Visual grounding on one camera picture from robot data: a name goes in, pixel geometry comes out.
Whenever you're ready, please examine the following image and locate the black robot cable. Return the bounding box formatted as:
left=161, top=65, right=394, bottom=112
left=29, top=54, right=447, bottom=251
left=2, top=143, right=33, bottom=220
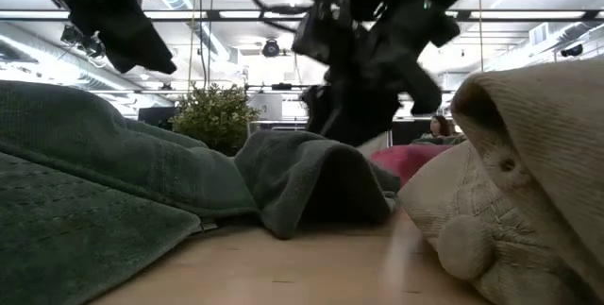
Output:
left=246, top=0, right=315, bottom=35

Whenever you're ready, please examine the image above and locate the black ceiling camera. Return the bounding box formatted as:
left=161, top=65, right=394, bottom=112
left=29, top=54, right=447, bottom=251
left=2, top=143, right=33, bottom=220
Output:
left=560, top=43, right=584, bottom=59

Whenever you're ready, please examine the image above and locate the round black ceiling fixture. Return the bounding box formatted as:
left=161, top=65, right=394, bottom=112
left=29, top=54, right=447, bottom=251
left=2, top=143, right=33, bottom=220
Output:
left=261, top=38, right=281, bottom=59

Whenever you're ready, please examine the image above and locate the black overhead frame beam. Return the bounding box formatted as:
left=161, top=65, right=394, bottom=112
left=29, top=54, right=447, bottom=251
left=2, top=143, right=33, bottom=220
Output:
left=0, top=8, right=604, bottom=24
left=93, top=85, right=308, bottom=96

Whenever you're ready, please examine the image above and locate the pink box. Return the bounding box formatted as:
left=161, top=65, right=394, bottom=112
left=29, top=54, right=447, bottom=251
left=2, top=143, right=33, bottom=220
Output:
left=370, top=143, right=455, bottom=187

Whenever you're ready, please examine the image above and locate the person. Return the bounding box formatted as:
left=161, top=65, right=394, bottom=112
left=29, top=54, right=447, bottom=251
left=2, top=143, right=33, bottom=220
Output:
left=411, top=114, right=466, bottom=146

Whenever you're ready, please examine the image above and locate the silver ventilation duct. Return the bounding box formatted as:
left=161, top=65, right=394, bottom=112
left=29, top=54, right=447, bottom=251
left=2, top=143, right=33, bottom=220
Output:
left=0, top=21, right=143, bottom=106

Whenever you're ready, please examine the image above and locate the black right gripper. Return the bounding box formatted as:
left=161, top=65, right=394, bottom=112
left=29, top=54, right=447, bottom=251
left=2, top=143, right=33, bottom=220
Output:
left=292, top=0, right=461, bottom=148

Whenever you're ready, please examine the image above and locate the green potted plant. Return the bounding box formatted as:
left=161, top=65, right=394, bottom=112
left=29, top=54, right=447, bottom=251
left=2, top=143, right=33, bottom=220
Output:
left=168, top=82, right=261, bottom=157

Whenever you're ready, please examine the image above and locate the black ceiling spotlight cluster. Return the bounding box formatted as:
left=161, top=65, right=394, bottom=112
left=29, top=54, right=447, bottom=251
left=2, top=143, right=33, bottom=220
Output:
left=59, top=24, right=108, bottom=68

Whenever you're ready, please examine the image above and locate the yellow hanging cord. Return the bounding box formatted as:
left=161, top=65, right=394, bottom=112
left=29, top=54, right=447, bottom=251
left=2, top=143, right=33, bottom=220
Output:
left=187, top=0, right=198, bottom=93

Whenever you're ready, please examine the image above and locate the black monitor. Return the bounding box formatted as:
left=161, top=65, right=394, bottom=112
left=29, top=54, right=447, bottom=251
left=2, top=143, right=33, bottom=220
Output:
left=137, top=106, right=178, bottom=131

